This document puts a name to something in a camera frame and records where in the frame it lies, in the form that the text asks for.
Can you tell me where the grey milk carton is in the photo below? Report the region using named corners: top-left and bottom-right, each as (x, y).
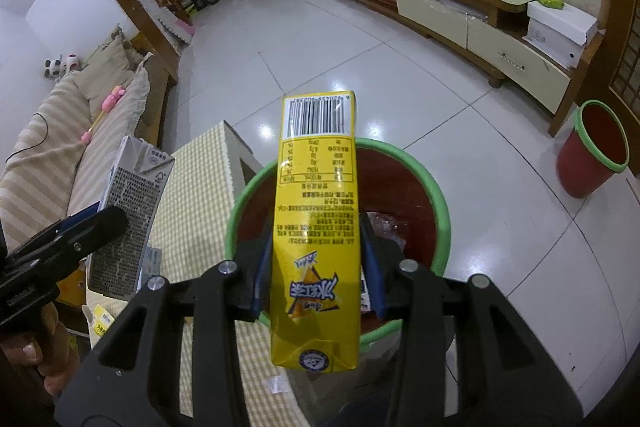
top-left (88, 135), bottom-right (175, 300)

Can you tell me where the yellow drink carton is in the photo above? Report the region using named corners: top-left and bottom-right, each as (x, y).
top-left (269, 91), bottom-right (361, 373)

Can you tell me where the yellow tissue pack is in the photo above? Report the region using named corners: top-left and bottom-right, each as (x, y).
top-left (81, 305), bottom-right (115, 337)

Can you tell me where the trash inside bin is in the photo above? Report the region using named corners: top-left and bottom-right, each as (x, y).
top-left (359, 213), bottom-right (406, 321)

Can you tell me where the green rimmed red trash bin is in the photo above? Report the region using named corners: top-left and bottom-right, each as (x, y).
top-left (226, 139), bottom-right (451, 348)

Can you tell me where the small red trash bin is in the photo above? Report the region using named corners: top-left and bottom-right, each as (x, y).
top-left (556, 100), bottom-right (630, 198)

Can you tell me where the person's left hand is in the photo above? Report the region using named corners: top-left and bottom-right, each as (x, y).
top-left (1, 303), bottom-right (80, 397)

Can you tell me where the striped beige sofa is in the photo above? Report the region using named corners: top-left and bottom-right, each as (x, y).
top-left (1, 40), bottom-right (171, 251)

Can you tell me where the checkered beige table mat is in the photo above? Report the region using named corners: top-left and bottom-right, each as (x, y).
top-left (84, 120), bottom-right (312, 427)

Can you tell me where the pink toy on sofa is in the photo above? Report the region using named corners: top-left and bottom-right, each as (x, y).
top-left (80, 86), bottom-right (126, 145)

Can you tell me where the black white plush toy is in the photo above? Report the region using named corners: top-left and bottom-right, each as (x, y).
top-left (43, 53), bottom-right (81, 81)

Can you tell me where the beige sofa cushion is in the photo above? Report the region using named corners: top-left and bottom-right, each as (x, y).
top-left (74, 26), bottom-right (143, 120)

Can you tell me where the wooden lattice door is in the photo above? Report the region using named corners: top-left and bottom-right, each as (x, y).
top-left (578, 0), bottom-right (639, 176)

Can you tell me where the white box beside cabinet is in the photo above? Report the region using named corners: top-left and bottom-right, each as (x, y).
top-left (524, 1), bottom-right (598, 69)

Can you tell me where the cream wooden TV cabinet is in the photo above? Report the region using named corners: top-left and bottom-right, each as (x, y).
top-left (358, 0), bottom-right (572, 116)

